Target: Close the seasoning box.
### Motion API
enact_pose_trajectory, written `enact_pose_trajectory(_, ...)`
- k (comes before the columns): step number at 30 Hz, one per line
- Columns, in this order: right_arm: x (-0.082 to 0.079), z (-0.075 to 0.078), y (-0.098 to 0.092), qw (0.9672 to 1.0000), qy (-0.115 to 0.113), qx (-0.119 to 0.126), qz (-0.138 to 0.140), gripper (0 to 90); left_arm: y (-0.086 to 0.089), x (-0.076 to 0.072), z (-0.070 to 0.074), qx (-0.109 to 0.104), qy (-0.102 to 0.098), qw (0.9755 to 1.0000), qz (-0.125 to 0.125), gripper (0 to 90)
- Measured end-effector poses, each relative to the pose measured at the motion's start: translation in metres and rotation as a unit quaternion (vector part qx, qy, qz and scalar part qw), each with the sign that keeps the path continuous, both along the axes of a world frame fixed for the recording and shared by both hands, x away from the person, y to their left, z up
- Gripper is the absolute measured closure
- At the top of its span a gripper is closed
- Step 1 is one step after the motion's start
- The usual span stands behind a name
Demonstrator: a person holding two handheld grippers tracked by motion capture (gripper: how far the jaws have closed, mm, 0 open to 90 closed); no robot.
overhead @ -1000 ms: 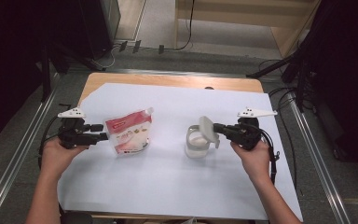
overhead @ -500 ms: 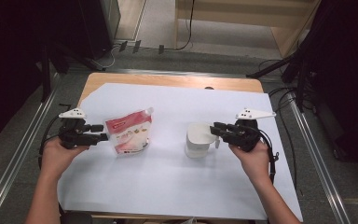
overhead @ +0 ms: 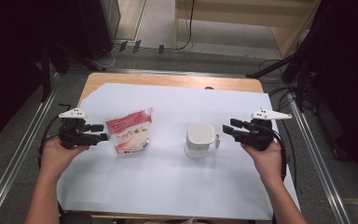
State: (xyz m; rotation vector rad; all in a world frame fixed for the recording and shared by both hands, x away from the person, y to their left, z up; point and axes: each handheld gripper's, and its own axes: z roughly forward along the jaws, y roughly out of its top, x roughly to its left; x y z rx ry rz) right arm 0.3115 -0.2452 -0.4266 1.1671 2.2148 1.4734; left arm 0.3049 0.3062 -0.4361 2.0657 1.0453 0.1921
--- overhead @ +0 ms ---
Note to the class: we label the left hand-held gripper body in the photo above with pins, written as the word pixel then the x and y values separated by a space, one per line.
pixel 73 133

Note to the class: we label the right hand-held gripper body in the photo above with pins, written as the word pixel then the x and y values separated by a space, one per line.
pixel 261 137

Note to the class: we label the clear container with beige lid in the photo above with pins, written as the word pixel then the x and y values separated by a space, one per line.
pixel 200 138

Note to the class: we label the red and white stand-up pouch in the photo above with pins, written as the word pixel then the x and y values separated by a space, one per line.
pixel 130 133

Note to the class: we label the person's right hand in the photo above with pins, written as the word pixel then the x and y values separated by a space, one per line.
pixel 268 165

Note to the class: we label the person's left hand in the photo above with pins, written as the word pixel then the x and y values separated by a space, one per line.
pixel 54 158

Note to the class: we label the dark table grommet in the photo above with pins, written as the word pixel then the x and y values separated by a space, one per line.
pixel 209 88

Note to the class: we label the black metal stand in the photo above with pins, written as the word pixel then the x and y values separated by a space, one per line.
pixel 292 62
pixel 46 77

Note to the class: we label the black seat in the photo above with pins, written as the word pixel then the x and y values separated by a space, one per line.
pixel 74 217

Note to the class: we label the dark curtain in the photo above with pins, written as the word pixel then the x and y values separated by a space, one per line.
pixel 348 77
pixel 12 62

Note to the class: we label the wooden shelf unit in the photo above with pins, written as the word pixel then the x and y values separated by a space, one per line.
pixel 289 40

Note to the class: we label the black cabinet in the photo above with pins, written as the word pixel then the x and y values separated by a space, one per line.
pixel 96 28

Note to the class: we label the aluminium floor rail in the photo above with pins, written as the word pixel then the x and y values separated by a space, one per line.
pixel 15 165
pixel 320 174

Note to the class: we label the small black floor bracket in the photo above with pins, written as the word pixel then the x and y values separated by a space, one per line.
pixel 136 46
pixel 123 46
pixel 161 49

